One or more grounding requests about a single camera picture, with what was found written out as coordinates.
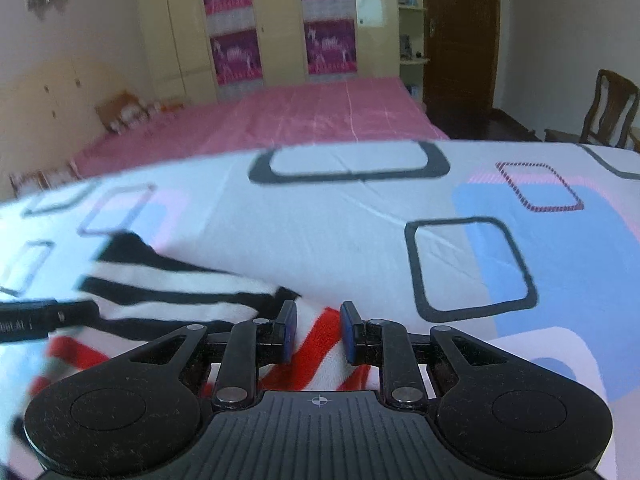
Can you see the cream wardrobe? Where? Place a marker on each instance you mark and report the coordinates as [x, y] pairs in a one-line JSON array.
[[280, 20]]

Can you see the cardboard box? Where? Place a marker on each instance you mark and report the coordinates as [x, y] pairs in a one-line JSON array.
[[120, 110]]

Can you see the black red white striped garment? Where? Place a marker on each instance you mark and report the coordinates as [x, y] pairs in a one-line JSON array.
[[200, 285]]

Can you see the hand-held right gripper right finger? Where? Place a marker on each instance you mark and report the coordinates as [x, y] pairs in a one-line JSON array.
[[348, 334]]

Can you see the small wooden rack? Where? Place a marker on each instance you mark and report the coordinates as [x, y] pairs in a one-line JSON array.
[[42, 180]]

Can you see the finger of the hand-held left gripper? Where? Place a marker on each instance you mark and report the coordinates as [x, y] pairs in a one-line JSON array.
[[75, 312]]

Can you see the white printed bed sheet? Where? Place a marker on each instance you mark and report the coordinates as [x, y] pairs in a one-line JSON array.
[[350, 230]]

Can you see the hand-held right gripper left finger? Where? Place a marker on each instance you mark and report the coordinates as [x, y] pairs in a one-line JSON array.
[[289, 331]]

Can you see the white paper sheet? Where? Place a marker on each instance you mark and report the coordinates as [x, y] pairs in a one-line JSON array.
[[370, 5]]

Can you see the wooden chair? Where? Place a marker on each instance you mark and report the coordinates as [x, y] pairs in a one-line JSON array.
[[607, 110]]

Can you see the cream low cabinet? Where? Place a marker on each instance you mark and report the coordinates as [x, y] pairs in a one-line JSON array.
[[55, 110]]

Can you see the dark wooden door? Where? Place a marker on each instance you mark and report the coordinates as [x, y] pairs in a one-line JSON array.
[[460, 35]]

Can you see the cream wall shelf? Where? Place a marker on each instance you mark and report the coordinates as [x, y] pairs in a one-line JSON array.
[[412, 7]]

